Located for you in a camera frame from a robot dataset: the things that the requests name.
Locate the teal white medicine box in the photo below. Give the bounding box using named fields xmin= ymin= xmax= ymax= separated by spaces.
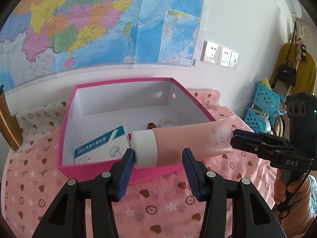
xmin=74 ymin=125 xmax=131 ymax=165

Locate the colourful wall map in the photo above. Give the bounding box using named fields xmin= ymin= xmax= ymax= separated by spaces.
xmin=1 ymin=0 xmax=204 ymax=91

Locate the person right hand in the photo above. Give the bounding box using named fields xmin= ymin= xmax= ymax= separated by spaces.
xmin=273 ymin=169 xmax=310 ymax=214

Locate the white tape roll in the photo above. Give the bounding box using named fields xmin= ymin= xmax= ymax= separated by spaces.
xmin=159 ymin=117 xmax=178 ymax=127

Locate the bronze travel mug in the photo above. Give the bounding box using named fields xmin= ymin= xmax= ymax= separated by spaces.
xmin=0 ymin=85 xmax=23 ymax=151

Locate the mustard yellow coat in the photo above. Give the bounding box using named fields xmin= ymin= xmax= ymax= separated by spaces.
xmin=268 ymin=42 xmax=317 ymax=96

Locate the blue plastic basket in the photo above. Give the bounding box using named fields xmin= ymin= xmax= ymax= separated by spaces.
xmin=244 ymin=82 xmax=285 ymax=134

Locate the white wall socket panel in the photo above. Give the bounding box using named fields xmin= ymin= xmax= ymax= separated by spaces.
xmin=201 ymin=41 xmax=240 ymax=69

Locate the pink cream tube white cap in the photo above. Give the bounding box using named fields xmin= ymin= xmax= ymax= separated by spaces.
xmin=131 ymin=119 xmax=233 ymax=169

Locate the pink cardboard box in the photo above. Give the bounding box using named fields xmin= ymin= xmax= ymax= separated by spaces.
xmin=57 ymin=78 xmax=215 ymax=182

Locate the brown wooden massage claw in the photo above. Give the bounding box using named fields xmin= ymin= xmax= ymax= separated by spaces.
xmin=147 ymin=123 xmax=157 ymax=130

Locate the black handbag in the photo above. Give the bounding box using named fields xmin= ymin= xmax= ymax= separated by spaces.
xmin=276 ymin=61 xmax=297 ymax=86

